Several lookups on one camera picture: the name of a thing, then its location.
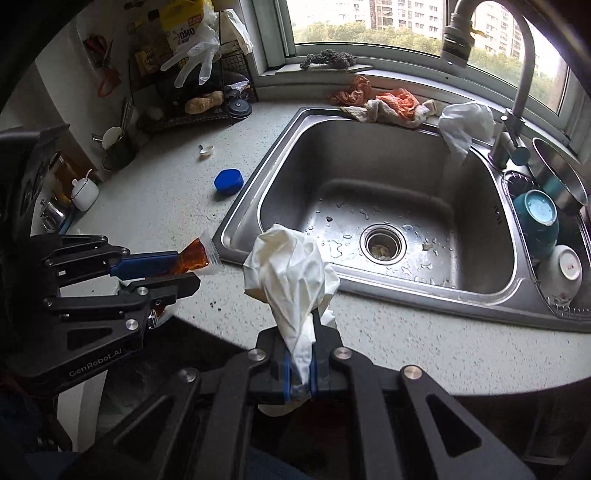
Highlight red sauce packet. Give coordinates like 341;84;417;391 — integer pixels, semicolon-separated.
147;233;220;330

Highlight black wire rack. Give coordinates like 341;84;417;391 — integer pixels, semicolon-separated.
128;18;259;134

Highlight sink drain strainer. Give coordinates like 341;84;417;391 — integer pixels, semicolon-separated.
361;223;408;263

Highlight beige rag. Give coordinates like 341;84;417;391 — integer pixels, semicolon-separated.
341;99;437;129

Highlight dark green mug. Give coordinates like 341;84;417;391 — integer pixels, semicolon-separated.
102;136;138;171

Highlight white disposable glove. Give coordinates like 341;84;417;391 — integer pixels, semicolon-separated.
160;18;221;88

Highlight orange mesh scrubber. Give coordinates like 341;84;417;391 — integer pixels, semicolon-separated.
328;75;374;106

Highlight steel kitchen faucet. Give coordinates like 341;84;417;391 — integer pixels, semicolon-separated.
441;0;539;170

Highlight white bowl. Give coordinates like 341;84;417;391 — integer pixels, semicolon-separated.
539;244;583;303

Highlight stainless steel kettle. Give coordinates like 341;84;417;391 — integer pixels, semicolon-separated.
41;199;70;234

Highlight orange dishcloth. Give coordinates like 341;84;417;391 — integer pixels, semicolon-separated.
375;89;422;121

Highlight black round lid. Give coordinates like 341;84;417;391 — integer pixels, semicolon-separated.
228;98;253;121

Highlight stainless steel pot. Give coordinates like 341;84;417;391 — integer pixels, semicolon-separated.
531;136;590;214

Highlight stainless steel sink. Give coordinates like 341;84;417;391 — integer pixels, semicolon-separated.
217;106;591;332

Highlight blue plastic lid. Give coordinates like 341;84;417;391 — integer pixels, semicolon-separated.
213;169;245;193

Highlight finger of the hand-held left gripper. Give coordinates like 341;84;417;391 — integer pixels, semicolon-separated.
29;234;182;288
41;272;202;370

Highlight orange handled scissors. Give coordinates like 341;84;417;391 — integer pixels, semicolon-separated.
83;34;122;99

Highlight amber oil bottle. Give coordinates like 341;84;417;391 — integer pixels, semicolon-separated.
48;152;80;199

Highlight dark scrubber on windowsill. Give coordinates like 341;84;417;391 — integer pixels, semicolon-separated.
299;48;358;71

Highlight yellow package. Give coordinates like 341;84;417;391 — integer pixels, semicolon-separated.
159;0;206;54

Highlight teal bowl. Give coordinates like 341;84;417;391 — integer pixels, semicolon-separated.
512;189;560;259

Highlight white lidded sugar pot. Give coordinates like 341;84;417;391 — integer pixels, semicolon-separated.
71;178;100;212

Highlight white rag on sink edge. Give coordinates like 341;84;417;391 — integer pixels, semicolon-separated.
438;102;496;162

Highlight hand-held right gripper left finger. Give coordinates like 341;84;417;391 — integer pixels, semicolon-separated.
74;327;293;480

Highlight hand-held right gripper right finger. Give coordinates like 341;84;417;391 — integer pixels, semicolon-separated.
310;313;537;480

